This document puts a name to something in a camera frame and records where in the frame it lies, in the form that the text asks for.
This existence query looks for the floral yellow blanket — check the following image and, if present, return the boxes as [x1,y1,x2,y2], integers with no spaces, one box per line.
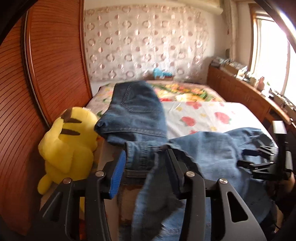
[86,80,225,117]

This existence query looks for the wooden side cabinet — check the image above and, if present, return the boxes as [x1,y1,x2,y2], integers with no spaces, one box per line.
[207,65,295,141]

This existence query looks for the strawberry print white bedsheet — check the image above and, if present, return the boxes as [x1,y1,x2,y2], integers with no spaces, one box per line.
[163,101,270,138]

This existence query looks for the window with wooden frame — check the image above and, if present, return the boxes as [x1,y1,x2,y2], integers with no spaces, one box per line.
[249,4,295,103]

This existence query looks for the blue plush toy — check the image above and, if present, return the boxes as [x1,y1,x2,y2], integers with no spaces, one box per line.
[152,68,173,79]

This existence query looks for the white air conditioner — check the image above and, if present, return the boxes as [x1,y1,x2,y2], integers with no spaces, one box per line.
[165,0,223,15]

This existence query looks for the yellow Pikachu plush toy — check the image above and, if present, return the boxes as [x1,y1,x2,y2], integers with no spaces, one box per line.
[37,107,98,206]

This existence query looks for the blue denim jeans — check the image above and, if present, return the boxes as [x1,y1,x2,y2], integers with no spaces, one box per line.
[95,81,273,240]

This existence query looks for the pink circle patterned curtain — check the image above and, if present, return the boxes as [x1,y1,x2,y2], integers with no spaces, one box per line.
[84,4,208,82]

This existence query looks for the wooden slatted wardrobe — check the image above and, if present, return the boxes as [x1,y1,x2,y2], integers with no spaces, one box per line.
[1,1,92,240]

